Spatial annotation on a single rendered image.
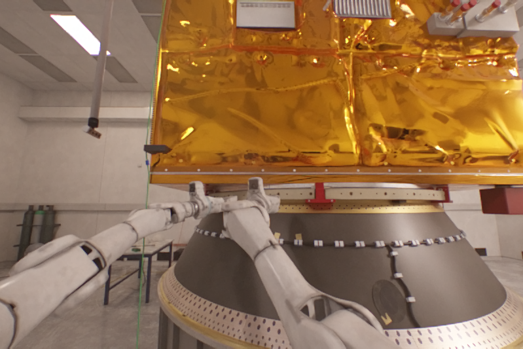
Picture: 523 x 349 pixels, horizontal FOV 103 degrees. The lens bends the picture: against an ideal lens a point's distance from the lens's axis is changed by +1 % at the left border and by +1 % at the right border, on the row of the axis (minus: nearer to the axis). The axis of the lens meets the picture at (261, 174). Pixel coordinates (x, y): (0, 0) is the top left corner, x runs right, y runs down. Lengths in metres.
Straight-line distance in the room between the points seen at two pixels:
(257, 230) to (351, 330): 0.22
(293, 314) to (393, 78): 1.23
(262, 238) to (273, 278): 0.08
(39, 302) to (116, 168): 7.37
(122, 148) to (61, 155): 1.83
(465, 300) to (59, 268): 1.20
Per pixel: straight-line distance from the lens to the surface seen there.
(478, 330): 1.16
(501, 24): 1.86
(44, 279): 0.42
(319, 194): 0.97
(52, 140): 9.13
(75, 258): 0.45
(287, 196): 0.99
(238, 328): 0.95
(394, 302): 0.98
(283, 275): 0.41
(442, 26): 1.66
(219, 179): 1.04
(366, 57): 1.40
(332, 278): 0.92
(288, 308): 0.39
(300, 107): 1.11
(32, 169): 9.30
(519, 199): 1.71
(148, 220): 0.64
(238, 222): 0.46
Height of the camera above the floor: 1.64
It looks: 9 degrees up
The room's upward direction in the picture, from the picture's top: straight up
